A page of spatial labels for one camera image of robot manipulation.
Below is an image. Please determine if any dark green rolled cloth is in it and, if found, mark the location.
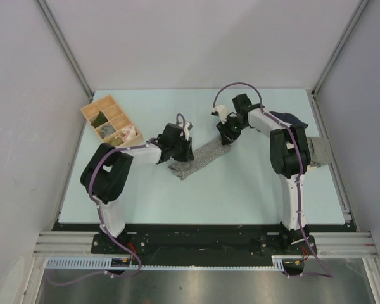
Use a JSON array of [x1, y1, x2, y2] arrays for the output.
[[91, 113, 108, 128]]

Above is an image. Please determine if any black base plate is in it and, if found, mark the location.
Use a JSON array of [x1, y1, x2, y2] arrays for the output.
[[52, 222, 357, 256]]

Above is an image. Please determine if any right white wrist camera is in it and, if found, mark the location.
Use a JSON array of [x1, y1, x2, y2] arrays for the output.
[[211, 104, 229, 124]]

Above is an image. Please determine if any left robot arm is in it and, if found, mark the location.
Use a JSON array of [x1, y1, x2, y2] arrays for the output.
[[80, 121, 194, 253]]

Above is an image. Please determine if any wooden compartment organizer box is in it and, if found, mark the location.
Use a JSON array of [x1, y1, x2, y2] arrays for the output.
[[80, 94, 144, 147]]

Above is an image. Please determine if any grey striped underwear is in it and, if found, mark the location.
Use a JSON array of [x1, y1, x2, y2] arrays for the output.
[[168, 137, 231, 181]]

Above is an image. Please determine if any navy blue underwear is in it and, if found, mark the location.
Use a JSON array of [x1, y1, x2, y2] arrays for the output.
[[270, 111, 309, 129]]

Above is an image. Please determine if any olive green rolled cloth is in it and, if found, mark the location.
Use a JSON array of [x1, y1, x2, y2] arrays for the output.
[[107, 136, 124, 147]]

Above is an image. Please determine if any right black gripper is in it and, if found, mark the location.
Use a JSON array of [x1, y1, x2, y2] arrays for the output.
[[217, 116, 248, 147]]

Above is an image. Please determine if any grey rolled cloth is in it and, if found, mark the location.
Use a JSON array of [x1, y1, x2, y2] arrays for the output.
[[100, 124, 115, 138]]

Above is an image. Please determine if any white slotted cable duct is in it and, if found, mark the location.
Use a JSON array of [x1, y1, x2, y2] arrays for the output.
[[46, 256, 292, 272]]

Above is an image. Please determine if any pink white rolled cloth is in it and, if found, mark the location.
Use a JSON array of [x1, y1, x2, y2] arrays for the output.
[[120, 124, 137, 142]]

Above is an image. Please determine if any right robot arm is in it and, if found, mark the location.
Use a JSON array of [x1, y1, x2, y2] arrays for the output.
[[212, 94, 311, 254]]

